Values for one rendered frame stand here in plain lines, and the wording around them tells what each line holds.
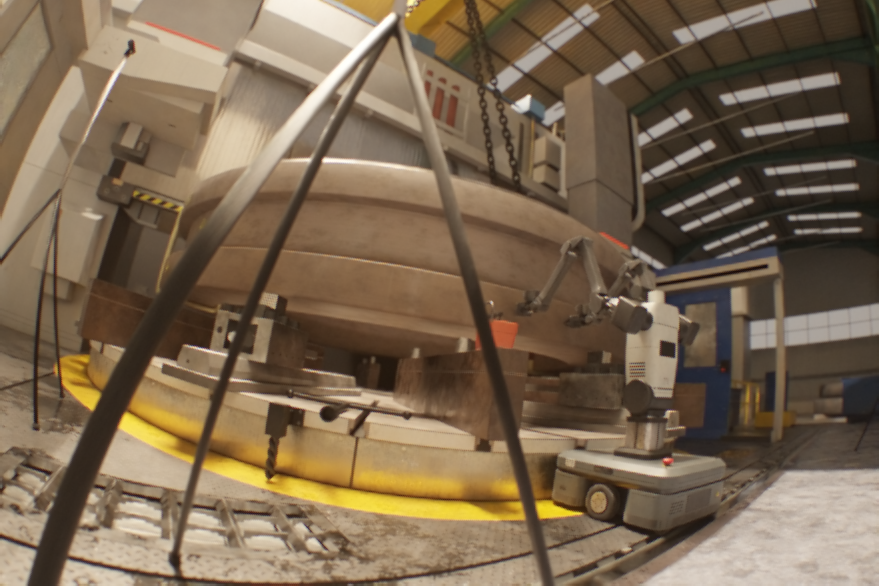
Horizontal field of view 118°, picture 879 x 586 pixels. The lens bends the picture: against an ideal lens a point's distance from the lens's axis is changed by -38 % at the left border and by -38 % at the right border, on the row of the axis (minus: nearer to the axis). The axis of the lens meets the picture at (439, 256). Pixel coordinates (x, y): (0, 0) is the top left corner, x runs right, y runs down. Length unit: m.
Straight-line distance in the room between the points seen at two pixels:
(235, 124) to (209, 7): 1.70
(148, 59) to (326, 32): 5.37
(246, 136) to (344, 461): 4.44
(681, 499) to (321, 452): 1.44
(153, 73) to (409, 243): 2.42
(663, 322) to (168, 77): 3.63
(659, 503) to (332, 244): 2.18
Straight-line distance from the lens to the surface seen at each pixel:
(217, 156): 5.40
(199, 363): 1.91
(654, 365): 1.90
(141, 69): 3.68
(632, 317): 1.78
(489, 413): 1.69
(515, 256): 2.78
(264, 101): 5.85
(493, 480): 1.98
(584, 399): 2.78
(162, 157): 4.38
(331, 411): 1.73
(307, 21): 8.62
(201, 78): 3.64
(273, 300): 2.37
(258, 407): 1.92
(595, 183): 6.94
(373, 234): 2.59
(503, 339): 1.84
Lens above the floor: 0.50
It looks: 17 degrees up
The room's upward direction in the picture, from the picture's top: 8 degrees clockwise
